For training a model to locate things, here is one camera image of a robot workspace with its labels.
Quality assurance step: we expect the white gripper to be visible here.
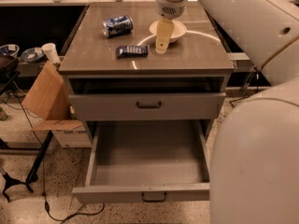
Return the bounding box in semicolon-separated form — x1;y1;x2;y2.
155;0;188;54

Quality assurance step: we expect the blue pepsi can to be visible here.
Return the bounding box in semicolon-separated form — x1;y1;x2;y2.
102;15;134;38

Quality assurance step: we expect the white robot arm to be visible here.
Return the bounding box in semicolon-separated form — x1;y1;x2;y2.
156;0;299;224

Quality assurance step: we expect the grey drawer cabinet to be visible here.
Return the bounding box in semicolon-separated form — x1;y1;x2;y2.
59;2;234;137

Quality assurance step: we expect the closed grey top drawer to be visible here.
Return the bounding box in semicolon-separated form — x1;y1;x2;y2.
69;92;225;121

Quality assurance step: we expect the open grey middle drawer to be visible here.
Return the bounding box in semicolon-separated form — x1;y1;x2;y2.
73;120;209;203

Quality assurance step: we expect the white paper bowl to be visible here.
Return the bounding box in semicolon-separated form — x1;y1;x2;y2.
149;21;187;43

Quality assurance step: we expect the white paper cup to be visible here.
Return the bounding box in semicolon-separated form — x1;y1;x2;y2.
41;43;61;64

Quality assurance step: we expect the blue bowl near cup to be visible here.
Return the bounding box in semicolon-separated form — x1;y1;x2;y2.
21;47;45;63

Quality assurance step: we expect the brown cardboard box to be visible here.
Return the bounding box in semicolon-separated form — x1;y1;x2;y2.
21;62;92;148

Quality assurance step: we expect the blue bowl far left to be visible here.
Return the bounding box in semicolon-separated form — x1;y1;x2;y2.
0;44;20;58

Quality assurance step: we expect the black stand leg left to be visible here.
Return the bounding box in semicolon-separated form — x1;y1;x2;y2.
26;131;53;184

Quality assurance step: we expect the black tripod foot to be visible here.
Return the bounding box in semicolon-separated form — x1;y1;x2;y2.
0;166;33;202

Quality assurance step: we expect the black power cable right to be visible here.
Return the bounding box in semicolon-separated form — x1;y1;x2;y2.
229;66;260;108

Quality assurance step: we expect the black cable left floor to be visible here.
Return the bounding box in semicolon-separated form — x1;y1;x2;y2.
8;87;106;224

